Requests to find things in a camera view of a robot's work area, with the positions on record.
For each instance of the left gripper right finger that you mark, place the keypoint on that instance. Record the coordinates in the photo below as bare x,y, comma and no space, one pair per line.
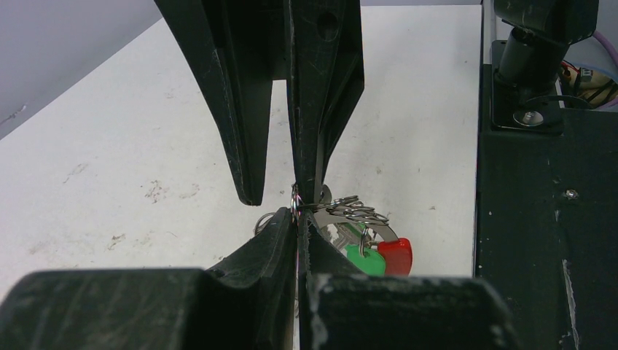
343,308

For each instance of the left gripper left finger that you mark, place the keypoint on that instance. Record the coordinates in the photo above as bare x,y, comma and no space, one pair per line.
245,301

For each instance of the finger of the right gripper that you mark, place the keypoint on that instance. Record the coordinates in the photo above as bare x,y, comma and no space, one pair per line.
228,47
325,80

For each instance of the green key tag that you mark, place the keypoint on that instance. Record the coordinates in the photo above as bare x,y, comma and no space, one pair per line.
369,261

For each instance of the large keyring with red sleeve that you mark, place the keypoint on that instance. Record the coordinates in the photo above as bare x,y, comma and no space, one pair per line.
344,221

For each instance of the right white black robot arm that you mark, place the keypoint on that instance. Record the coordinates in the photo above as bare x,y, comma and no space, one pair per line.
542,32

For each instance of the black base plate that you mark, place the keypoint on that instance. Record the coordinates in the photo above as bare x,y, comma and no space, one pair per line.
546,235

